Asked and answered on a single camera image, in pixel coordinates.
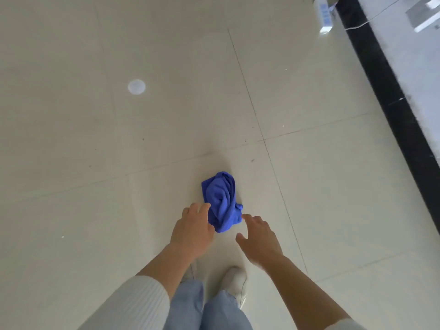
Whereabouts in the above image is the person's left hand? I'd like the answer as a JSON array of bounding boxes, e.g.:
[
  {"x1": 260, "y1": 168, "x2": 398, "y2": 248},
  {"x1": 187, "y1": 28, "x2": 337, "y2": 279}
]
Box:
[{"x1": 169, "y1": 202, "x2": 217, "y2": 262}]

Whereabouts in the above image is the person's right hand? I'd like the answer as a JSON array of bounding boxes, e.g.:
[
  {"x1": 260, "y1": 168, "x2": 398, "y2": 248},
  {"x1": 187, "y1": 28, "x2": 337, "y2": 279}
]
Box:
[{"x1": 235, "y1": 213, "x2": 285, "y2": 271}]

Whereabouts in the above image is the blue cloth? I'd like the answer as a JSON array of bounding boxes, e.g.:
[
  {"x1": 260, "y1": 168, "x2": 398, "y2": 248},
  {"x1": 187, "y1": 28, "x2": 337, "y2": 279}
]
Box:
[{"x1": 201, "y1": 171, "x2": 244, "y2": 233}]

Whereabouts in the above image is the person's right forearm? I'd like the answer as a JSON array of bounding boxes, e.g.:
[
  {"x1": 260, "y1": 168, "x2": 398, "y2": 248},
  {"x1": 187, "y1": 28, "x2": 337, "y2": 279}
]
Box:
[{"x1": 264, "y1": 256, "x2": 367, "y2": 330}]

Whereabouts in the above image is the person's left forearm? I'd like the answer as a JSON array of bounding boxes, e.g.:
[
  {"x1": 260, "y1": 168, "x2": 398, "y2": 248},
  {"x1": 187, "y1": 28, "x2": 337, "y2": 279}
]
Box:
[{"x1": 79, "y1": 242, "x2": 198, "y2": 330}]

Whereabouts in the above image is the person's right white shoe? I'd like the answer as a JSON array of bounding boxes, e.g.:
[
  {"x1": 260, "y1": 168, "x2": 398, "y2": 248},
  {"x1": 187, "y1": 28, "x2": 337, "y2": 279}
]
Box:
[{"x1": 219, "y1": 267, "x2": 248, "y2": 309}]

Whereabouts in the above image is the person's left jeans leg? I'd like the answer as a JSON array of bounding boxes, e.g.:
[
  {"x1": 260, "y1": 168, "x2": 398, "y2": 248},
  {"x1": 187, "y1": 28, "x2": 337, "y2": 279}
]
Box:
[{"x1": 167, "y1": 280, "x2": 206, "y2": 330}]

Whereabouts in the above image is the person's jeans leg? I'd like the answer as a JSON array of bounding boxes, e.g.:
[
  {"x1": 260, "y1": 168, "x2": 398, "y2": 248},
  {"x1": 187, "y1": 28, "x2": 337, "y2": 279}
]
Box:
[
  {"x1": 167, "y1": 280, "x2": 206, "y2": 330},
  {"x1": 201, "y1": 290, "x2": 254, "y2": 330}
]

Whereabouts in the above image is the person's right jeans leg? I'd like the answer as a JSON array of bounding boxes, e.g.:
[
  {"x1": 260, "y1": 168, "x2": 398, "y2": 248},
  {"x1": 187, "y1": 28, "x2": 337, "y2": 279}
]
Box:
[{"x1": 201, "y1": 290, "x2": 254, "y2": 330}]

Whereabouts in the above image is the black baseboard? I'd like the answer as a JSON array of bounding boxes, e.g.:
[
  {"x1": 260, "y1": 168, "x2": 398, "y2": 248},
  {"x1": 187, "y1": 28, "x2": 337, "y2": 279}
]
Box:
[{"x1": 335, "y1": 0, "x2": 440, "y2": 235}]

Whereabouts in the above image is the white power strip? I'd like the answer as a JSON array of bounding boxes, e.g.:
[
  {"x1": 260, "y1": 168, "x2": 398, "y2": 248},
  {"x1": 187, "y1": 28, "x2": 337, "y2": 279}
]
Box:
[{"x1": 313, "y1": 0, "x2": 335, "y2": 34}]

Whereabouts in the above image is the white power cable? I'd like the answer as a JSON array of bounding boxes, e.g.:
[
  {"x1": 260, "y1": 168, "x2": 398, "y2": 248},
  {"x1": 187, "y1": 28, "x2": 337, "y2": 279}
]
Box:
[{"x1": 343, "y1": 0, "x2": 406, "y2": 31}]

